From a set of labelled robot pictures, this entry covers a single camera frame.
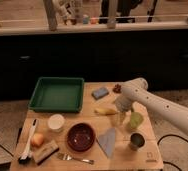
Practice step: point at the blue folded cloth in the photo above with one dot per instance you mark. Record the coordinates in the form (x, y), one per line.
(106, 141)

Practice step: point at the dark metal cup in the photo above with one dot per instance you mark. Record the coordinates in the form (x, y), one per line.
(136, 141)

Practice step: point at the yellow banana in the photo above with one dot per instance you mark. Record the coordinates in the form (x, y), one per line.
(105, 111)

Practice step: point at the wooden block eraser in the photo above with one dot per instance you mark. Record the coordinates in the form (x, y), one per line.
(45, 151)

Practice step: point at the white plastic cup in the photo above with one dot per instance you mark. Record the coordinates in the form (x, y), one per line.
(56, 122)

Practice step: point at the dark red bowl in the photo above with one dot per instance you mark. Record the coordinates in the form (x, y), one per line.
(81, 137)

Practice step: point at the orange fruit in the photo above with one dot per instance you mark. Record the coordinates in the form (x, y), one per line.
(37, 140)

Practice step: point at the blue sponge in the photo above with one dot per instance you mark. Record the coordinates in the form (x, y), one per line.
(100, 93)

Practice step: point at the silver fork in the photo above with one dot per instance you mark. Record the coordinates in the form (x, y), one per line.
(67, 157)

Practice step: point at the light green cup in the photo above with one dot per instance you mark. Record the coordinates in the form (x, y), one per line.
(136, 120)

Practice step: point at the dark red grape bunch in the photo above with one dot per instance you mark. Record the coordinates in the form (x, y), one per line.
(117, 88)

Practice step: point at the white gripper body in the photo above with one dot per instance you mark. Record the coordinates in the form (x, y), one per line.
(123, 104)

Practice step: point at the green plastic tray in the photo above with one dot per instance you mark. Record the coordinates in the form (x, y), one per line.
(57, 94)

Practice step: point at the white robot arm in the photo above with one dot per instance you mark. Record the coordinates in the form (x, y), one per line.
(136, 91)

